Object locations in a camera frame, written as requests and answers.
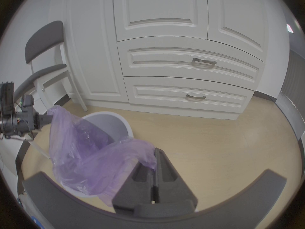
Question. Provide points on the white trash bin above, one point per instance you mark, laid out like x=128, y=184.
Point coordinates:
x=108, y=125

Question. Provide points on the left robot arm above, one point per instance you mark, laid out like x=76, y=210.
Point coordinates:
x=7, y=125

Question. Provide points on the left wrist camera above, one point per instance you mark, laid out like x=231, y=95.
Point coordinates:
x=28, y=102

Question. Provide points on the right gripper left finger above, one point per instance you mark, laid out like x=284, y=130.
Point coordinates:
x=140, y=189

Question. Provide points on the white wardrobe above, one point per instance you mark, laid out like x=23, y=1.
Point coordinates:
x=166, y=56

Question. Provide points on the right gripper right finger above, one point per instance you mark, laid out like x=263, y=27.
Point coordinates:
x=174, y=192

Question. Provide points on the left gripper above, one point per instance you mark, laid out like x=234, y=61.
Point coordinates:
x=26, y=123

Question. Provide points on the purple plastic bag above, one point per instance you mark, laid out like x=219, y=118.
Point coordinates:
x=95, y=158

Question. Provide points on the white chair with grey seat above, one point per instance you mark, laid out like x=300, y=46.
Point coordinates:
x=44, y=38

